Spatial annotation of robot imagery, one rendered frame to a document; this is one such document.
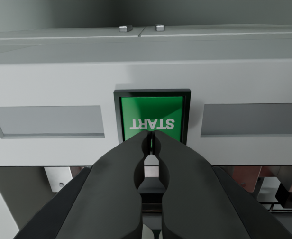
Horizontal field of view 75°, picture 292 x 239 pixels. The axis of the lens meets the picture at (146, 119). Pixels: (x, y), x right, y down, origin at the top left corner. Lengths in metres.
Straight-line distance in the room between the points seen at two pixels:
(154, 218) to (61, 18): 1.05
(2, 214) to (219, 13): 1.11
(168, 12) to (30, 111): 0.98
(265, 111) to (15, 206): 0.26
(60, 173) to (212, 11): 1.02
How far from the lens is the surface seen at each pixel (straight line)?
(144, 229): 0.36
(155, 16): 1.10
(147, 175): 0.30
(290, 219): 0.40
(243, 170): 0.28
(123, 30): 0.48
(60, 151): 0.19
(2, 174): 0.25
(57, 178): 0.29
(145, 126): 0.15
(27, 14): 1.26
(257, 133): 0.19
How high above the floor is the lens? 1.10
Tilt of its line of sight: 63 degrees down
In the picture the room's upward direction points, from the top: 178 degrees counter-clockwise
